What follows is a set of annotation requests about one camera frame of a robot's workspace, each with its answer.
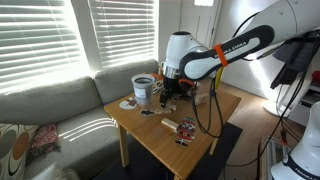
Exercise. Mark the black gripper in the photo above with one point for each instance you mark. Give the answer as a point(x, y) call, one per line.
point(174, 87)

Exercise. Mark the red patterned cloth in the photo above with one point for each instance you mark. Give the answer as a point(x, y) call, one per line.
point(43, 141)

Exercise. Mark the long pale wooden block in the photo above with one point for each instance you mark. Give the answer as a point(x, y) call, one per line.
point(170, 124)

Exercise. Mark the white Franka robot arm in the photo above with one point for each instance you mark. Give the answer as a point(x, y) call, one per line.
point(200, 65)

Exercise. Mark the grey labelled cup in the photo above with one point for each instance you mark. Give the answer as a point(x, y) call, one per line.
point(143, 90)

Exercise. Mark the grey fabric sofa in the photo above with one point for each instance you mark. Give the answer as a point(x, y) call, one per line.
point(50, 100)

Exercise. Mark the white framed panel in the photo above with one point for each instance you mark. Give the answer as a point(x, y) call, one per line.
point(270, 158)

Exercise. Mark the colourful patterned pillow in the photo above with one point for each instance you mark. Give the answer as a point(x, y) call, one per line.
point(16, 150)

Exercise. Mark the white window blind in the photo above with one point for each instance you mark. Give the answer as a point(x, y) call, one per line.
point(36, 43)
point(123, 30)

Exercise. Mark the white shelf unit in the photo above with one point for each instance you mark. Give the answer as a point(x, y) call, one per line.
point(311, 100)

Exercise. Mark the dark hanging cloth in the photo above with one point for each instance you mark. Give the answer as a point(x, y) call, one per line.
point(293, 63)

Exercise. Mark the orange octopus plush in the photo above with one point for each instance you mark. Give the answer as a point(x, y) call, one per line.
point(156, 76)

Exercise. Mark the clear plastic container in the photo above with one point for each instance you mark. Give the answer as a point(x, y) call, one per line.
point(55, 172)

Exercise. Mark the dark blue rug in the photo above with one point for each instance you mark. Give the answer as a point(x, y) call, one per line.
point(226, 140)

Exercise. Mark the white door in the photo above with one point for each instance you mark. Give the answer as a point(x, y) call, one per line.
point(196, 23)

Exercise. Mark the santa figure sticker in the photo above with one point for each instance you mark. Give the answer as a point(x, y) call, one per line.
point(186, 131)

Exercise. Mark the light wooden table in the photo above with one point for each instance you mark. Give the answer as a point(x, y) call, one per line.
point(156, 140)

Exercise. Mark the white round stand base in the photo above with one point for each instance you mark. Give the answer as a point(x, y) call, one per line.
point(275, 108)

